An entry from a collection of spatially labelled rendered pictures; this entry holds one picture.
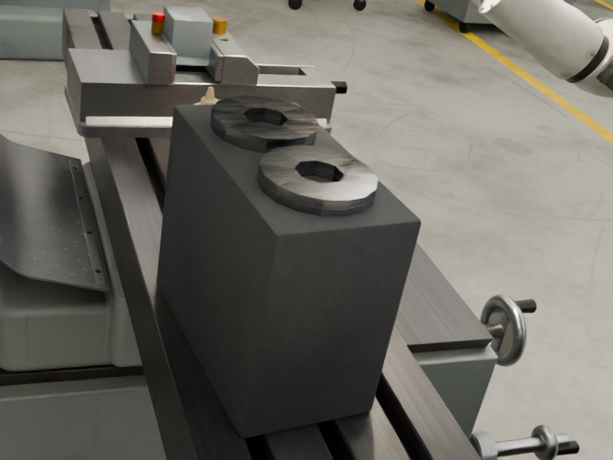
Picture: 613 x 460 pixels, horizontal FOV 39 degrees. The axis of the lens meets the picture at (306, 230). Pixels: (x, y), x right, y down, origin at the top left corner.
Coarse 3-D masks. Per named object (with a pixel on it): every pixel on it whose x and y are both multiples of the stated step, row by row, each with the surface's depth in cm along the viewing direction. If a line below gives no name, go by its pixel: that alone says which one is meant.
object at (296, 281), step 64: (192, 128) 71; (256, 128) 69; (320, 128) 75; (192, 192) 72; (256, 192) 63; (320, 192) 61; (384, 192) 66; (192, 256) 73; (256, 256) 61; (320, 256) 61; (384, 256) 63; (192, 320) 74; (256, 320) 62; (320, 320) 64; (384, 320) 67; (256, 384) 64; (320, 384) 68
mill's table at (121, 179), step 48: (96, 48) 136; (96, 144) 114; (144, 144) 115; (144, 192) 99; (144, 240) 90; (144, 288) 83; (144, 336) 83; (192, 384) 72; (384, 384) 77; (192, 432) 67; (288, 432) 69; (336, 432) 71; (384, 432) 71; (432, 432) 72
